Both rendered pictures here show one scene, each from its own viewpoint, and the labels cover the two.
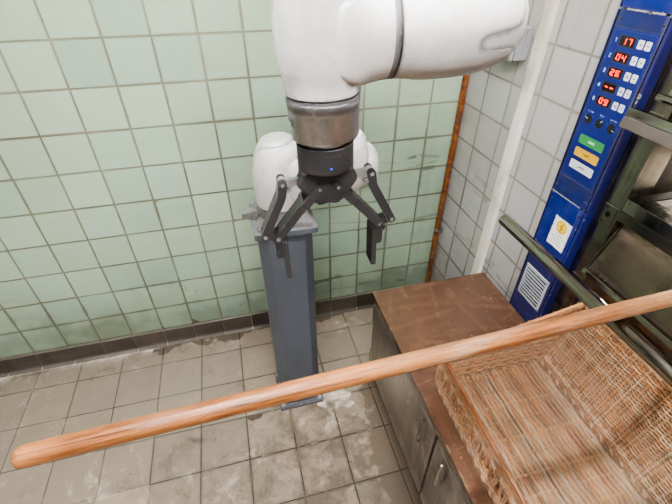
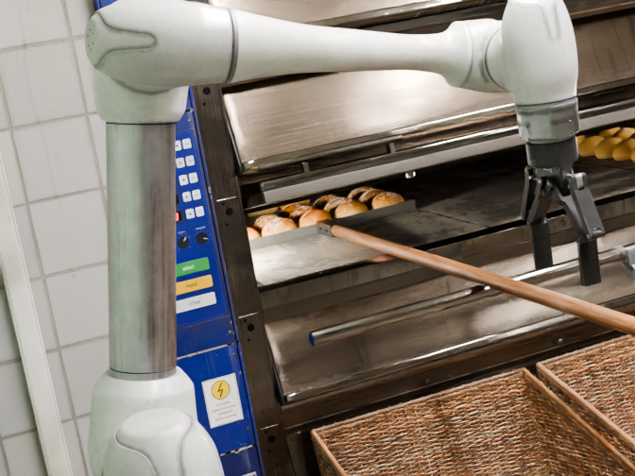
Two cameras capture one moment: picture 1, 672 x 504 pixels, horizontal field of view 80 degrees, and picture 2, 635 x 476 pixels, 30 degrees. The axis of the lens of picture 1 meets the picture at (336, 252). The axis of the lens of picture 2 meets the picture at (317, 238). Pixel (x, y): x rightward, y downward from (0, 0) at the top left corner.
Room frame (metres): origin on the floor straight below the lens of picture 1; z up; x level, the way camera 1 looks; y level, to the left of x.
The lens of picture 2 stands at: (1.02, 1.72, 1.79)
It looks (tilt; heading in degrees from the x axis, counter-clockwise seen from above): 12 degrees down; 265
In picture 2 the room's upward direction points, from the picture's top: 10 degrees counter-clockwise
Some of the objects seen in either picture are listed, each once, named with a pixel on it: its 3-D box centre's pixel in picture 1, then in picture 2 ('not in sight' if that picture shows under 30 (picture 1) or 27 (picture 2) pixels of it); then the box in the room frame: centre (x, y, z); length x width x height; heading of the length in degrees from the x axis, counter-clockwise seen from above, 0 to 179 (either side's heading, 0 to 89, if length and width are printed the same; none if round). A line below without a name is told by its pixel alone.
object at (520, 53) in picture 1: (512, 42); not in sight; (1.51, -0.60, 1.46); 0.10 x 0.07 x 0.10; 15
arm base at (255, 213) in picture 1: (275, 208); not in sight; (1.14, 0.20, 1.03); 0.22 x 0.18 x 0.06; 105
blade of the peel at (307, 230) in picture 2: not in sight; (298, 219); (0.78, -1.48, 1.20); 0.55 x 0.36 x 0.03; 16
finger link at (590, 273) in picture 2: (286, 255); (589, 262); (0.48, 0.08, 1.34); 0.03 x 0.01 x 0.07; 13
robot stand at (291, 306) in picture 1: (291, 317); not in sight; (1.14, 0.18, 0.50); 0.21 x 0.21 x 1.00; 15
